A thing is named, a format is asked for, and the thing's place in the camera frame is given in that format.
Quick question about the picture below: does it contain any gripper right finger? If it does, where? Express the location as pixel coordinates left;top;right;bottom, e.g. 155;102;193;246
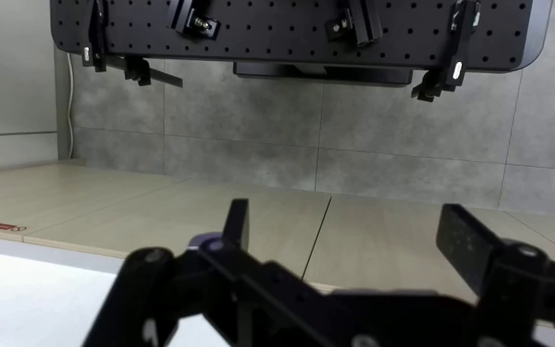
436;203;555;347

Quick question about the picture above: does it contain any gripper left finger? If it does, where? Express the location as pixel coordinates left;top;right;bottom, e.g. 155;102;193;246
82;199;355;347

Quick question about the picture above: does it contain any black clamp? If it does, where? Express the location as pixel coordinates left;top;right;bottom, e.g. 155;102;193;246
168;0;221;40
325;0;383;47
411;0;481;103
82;0;184;88

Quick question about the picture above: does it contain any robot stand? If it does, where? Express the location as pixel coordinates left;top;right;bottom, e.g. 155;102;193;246
50;0;554;88

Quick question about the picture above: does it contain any white cable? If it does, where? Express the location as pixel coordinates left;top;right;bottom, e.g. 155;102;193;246
67;53;75;160

